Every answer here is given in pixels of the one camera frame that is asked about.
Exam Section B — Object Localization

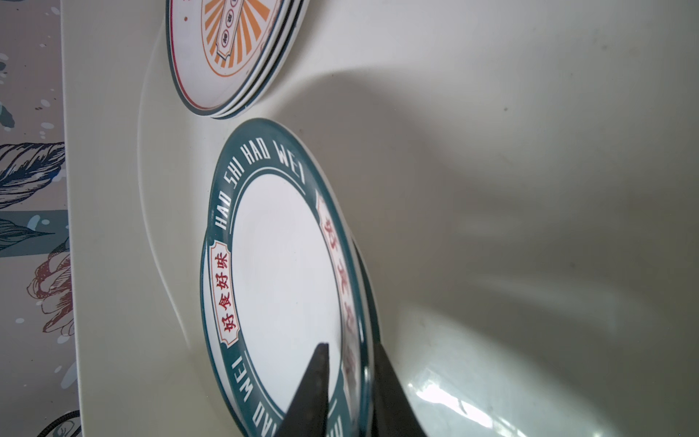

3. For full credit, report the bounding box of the green ring plate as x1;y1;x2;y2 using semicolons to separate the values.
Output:
215;0;311;121
200;118;374;436

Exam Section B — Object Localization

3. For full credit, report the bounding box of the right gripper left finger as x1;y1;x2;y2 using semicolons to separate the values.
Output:
276;343;329;437

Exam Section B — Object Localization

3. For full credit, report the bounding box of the white plastic bin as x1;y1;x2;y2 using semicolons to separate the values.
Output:
61;1;698;436

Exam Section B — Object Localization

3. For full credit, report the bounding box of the orange sunburst plate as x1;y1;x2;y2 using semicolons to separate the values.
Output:
165;1;292;117
213;1;308;119

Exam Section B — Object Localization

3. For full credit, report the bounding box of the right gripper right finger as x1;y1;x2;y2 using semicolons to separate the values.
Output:
371;342;426;437

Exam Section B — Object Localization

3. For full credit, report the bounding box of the white flower plate left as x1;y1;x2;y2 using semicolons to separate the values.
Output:
37;410;82;437

